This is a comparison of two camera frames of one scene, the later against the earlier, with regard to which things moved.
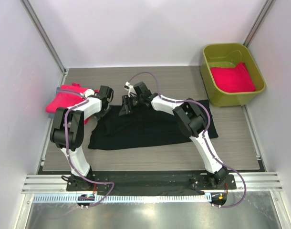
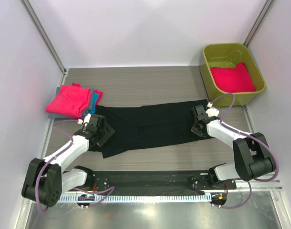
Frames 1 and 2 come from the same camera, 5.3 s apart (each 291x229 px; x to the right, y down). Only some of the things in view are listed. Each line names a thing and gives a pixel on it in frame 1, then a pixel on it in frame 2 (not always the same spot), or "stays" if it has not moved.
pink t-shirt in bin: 232,79 stays
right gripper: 126,109 -> 193,129
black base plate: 149,181 stays
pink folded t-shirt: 66,100 stays
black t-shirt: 150,128 stays
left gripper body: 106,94 -> 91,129
